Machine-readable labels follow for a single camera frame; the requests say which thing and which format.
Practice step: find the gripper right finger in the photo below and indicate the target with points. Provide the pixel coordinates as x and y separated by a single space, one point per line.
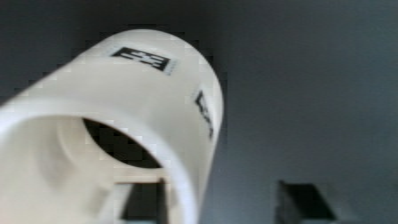
303 208

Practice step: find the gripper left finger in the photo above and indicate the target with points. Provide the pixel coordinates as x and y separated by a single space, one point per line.
145 207

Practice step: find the white lamp shade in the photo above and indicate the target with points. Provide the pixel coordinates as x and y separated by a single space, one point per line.
109 126

